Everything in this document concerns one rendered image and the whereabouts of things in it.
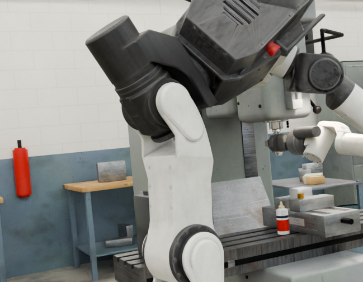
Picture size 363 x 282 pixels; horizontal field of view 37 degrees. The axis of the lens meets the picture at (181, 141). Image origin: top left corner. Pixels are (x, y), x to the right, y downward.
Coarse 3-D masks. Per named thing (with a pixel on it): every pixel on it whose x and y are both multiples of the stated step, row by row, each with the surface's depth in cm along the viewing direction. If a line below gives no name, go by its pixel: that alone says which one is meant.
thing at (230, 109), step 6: (228, 102) 194; (234, 102) 194; (210, 108) 205; (216, 108) 201; (222, 108) 198; (228, 108) 194; (234, 108) 194; (210, 114) 206; (216, 114) 202; (222, 114) 199; (228, 114) 195; (234, 114) 195
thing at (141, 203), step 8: (144, 192) 168; (136, 200) 171; (144, 200) 165; (136, 208) 171; (144, 208) 165; (136, 216) 172; (144, 216) 166; (136, 224) 172; (144, 224) 167; (136, 232) 173; (144, 232) 167
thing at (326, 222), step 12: (276, 204) 194; (288, 204) 194; (264, 216) 202; (300, 216) 182; (312, 216) 176; (324, 216) 172; (336, 216) 174; (348, 216) 176; (300, 228) 183; (312, 228) 178; (324, 228) 172; (336, 228) 173; (348, 228) 176; (360, 228) 178
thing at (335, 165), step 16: (352, 64) 669; (352, 80) 667; (320, 96) 704; (320, 112) 706; (352, 128) 665; (336, 160) 687; (352, 160) 664; (336, 176) 690; (352, 176) 664; (336, 192) 692; (352, 192) 666
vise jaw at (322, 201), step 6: (306, 198) 186; (312, 198) 185; (318, 198) 186; (324, 198) 187; (330, 198) 188; (294, 204) 185; (300, 204) 182; (306, 204) 183; (312, 204) 184; (318, 204) 186; (324, 204) 187; (330, 204) 188; (294, 210) 185; (300, 210) 182; (306, 210) 183
